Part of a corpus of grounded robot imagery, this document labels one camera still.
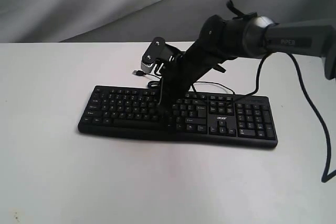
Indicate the black Acer keyboard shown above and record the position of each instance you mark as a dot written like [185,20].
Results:
[206,118]

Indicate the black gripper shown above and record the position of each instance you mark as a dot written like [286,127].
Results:
[178,76]

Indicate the grey backdrop cloth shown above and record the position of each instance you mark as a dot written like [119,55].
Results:
[137,20]

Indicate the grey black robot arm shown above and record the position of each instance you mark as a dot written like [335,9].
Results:
[245,37]

